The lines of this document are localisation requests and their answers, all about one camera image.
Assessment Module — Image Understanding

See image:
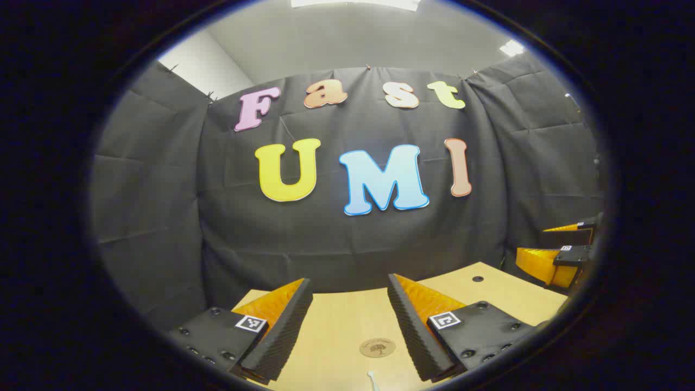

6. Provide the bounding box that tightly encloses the black backdrop cloth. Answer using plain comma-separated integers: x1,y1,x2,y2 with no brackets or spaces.
90,52,606,332

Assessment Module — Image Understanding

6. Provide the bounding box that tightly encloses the round cork coaster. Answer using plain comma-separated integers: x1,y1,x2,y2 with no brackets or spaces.
359,338,396,358

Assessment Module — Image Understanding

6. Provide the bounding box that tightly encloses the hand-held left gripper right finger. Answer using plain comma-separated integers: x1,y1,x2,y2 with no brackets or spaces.
387,273,538,382

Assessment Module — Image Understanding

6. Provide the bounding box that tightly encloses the wooden desktop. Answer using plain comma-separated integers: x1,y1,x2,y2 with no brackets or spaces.
231,262,568,391

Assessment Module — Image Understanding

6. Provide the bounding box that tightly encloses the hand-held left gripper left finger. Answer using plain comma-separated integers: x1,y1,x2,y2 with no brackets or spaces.
168,278,314,385

